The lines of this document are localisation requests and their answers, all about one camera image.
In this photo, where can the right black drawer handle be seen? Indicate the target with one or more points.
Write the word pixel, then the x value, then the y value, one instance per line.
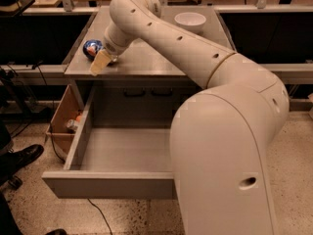
pixel 162 92

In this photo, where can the blue pepsi can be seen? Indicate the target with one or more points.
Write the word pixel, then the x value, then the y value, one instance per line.
pixel 92 47

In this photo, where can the bottle in cardboard box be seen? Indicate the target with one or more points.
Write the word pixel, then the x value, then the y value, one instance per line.
pixel 73 123

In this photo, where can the white bowl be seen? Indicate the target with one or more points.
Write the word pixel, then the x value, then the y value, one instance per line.
pixel 190 21

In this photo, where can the left black drawer handle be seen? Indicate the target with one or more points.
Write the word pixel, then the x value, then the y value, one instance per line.
pixel 134 92

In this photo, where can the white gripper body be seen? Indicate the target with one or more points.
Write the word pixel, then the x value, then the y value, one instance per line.
pixel 114 46

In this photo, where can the cardboard box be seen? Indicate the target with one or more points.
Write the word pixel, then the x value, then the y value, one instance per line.
pixel 57 131

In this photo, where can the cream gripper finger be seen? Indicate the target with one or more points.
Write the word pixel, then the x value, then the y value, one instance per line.
pixel 101 60

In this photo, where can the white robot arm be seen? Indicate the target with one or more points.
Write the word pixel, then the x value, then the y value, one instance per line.
pixel 219 136

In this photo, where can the black shoe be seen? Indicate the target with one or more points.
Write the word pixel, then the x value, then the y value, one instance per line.
pixel 27 155

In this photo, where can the grey open top drawer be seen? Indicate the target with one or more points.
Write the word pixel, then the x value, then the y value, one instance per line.
pixel 108 161

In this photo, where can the grey cabinet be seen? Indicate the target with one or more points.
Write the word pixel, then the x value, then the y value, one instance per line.
pixel 140 66

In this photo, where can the black drawer handle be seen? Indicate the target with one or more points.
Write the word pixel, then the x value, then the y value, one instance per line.
pixel 162 92
pixel 134 92

